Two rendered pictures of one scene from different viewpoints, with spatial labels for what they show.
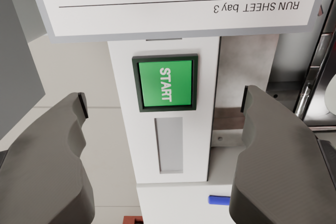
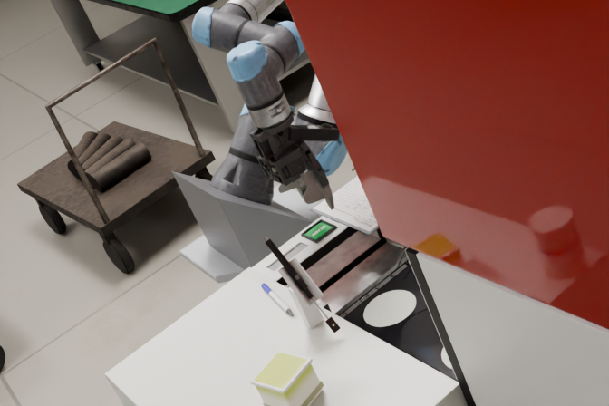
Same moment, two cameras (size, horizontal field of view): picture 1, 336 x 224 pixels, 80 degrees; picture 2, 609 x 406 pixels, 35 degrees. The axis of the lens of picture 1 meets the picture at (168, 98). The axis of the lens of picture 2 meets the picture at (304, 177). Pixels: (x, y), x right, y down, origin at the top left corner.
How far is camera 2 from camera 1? 1.92 m
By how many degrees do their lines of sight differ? 79
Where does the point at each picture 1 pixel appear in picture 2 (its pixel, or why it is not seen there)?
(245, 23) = (355, 224)
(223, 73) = (343, 282)
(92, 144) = not seen: outside the picture
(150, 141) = (285, 250)
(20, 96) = (259, 253)
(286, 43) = not seen: hidden behind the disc
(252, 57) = (361, 281)
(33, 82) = not seen: hidden behind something
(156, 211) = (231, 286)
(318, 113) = (357, 313)
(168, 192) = (255, 275)
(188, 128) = (304, 250)
